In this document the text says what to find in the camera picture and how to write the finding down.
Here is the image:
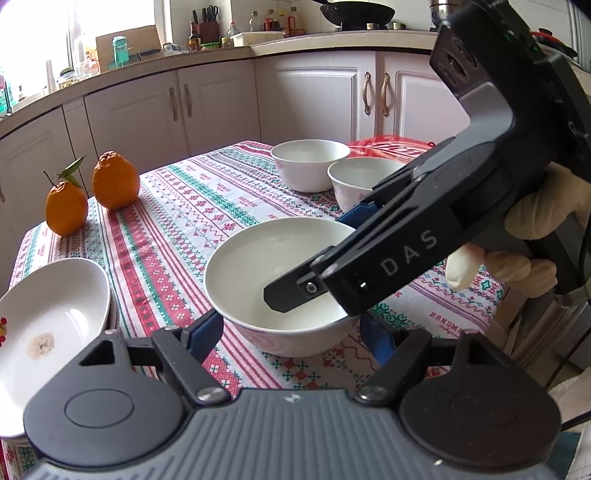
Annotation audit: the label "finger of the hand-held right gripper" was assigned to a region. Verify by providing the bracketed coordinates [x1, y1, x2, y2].
[263, 258, 338, 313]
[335, 169, 419, 228]

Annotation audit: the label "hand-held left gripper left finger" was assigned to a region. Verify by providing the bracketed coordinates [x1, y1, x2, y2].
[78, 308, 232, 409]

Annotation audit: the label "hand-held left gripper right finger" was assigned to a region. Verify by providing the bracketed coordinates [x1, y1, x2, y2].
[354, 311, 509, 409]

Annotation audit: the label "white ceramic bowl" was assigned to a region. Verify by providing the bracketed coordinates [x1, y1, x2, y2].
[270, 139, 352, 193]
[204, 217, 366, 359]
[326, 158, 410, 214]

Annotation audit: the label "white plate with fruit print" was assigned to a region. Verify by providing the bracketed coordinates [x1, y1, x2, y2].
[0, 257, 112, 439]
[104, 279, 120, 332]

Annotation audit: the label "person's right hand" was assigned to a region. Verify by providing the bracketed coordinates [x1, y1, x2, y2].
[445, 162, 585, 298]

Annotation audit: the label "red snack gift bag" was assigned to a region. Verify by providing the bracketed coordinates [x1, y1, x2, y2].
[346, 132, 440, 164]

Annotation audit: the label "patterned red green tablecloth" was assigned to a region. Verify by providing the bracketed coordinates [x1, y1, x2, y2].
[0, 140, 507, 480]

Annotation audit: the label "white kitchen counter cabinets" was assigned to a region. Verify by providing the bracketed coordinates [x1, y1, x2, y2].
[0, 32, 476, 241]

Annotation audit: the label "bumpy orange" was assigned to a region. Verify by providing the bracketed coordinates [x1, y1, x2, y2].
[92, 150, 141, 212]

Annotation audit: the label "orange with green leaf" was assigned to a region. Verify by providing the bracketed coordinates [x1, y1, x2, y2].
[42, 155, 90, 237]

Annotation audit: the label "white rectangular tray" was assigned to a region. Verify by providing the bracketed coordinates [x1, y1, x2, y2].
[230, 31, 286, 48]

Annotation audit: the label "black wok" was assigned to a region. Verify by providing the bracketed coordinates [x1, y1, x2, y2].
[310, 0, 397, 27]

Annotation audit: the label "stainless steel pot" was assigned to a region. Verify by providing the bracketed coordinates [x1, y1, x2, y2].
[427, 0, 463, 20]

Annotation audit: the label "knife block with knives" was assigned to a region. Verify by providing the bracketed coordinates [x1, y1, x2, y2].
[191, 5, 221, 42]

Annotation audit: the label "brown cardboard box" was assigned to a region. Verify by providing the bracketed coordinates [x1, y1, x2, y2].
[95, 25, 158, 66]

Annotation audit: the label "kitchen window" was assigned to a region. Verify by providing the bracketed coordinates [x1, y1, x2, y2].
[0, 0, 171, 112]

